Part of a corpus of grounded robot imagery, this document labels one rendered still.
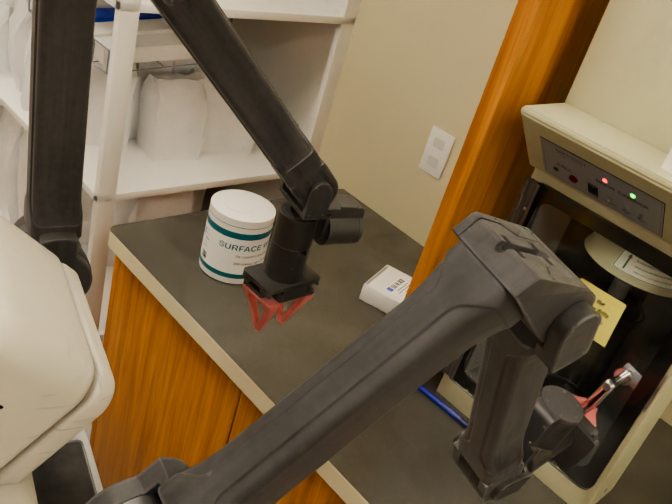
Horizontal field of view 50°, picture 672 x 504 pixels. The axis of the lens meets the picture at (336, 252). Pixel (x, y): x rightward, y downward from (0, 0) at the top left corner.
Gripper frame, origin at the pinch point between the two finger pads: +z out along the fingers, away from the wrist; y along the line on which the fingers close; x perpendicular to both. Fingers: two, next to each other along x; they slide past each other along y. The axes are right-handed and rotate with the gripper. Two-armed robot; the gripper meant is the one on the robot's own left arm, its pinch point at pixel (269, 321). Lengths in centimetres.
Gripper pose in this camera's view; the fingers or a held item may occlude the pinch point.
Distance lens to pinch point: 112.2
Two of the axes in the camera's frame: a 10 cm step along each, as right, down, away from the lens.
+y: 7.1, -1.8, 6.8
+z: -2.6, 8.3, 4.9
